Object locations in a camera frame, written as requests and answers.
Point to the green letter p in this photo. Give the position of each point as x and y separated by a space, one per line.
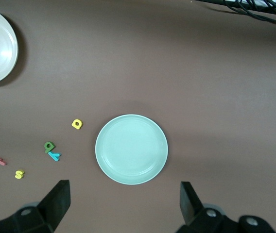
53 146

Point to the teal letter k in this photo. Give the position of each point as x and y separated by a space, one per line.
55 156

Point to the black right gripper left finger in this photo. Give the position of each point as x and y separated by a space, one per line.
55 201

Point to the yellow letter a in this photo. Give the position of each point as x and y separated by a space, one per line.
80 124

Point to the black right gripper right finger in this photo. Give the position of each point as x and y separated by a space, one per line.
189 204

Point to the yellow letter s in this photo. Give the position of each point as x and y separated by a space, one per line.
19 174

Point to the green plate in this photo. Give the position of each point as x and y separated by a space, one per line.
130 150

